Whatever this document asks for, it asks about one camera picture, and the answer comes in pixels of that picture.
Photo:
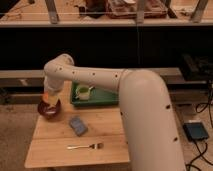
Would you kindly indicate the blue sponge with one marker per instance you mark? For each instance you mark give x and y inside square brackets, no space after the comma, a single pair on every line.
[78,126]

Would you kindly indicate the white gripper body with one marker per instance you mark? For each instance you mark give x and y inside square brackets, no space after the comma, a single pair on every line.
[50,90]

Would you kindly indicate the light green cup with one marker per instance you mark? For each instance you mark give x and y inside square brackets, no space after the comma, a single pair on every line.
[82,92]

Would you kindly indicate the orange apple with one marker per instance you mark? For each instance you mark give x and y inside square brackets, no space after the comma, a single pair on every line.
[47,101]

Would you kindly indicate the metal fork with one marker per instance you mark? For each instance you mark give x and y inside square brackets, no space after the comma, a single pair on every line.
[92,146]

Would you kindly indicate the wooden table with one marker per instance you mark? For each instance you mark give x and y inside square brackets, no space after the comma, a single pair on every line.
[54,144]

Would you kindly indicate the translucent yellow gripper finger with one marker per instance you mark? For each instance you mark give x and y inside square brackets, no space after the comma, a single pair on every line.
[53,100]
[45,96]

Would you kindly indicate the black foot pedal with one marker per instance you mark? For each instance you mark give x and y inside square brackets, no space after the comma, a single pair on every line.
[195,131]

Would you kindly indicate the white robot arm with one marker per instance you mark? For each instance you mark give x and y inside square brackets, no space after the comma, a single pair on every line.
[145,107]

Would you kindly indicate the purple bowl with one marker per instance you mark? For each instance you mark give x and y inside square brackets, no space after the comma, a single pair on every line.
[47,111]

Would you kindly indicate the green plastic tray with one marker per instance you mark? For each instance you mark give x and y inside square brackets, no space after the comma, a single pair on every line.
[98,97]

